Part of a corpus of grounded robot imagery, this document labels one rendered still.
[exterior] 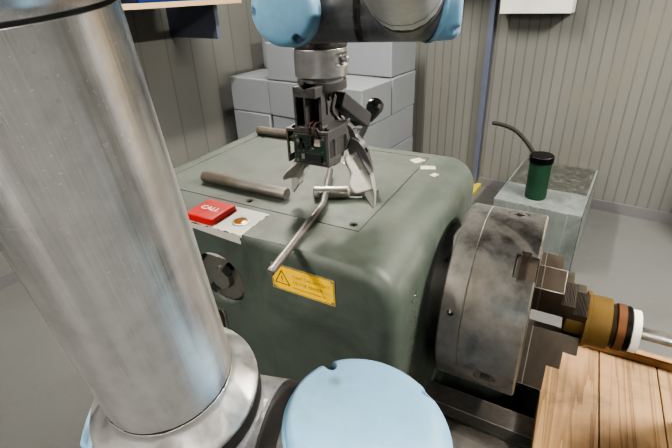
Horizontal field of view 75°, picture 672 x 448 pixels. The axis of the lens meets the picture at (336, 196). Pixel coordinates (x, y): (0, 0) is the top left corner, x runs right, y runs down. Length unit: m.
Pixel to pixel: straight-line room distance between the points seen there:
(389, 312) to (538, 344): 0.33
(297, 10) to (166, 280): 0.32
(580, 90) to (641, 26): 0.51
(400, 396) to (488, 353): 0.40
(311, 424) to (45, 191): 0.22
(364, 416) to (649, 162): 3.49
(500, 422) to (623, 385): 0.26
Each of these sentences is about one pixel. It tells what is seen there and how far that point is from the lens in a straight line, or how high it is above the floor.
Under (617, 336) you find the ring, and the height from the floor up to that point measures 1.09.
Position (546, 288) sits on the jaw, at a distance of 0.72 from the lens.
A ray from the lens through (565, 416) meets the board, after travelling 0.96.
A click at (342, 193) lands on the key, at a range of 0.76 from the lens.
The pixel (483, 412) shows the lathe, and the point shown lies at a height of 0.86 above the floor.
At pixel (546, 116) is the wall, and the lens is 3.69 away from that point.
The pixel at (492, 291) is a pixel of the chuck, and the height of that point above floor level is 1.18.
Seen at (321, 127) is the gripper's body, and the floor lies 1.41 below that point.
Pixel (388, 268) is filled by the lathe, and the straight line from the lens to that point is 0.61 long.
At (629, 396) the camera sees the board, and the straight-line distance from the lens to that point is 1.05.
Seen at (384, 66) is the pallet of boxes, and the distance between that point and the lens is 3.36.
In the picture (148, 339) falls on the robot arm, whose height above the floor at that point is 1.43.
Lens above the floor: 1.59
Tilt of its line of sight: 25 degrees down
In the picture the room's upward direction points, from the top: 2 degrees counter-clockwise
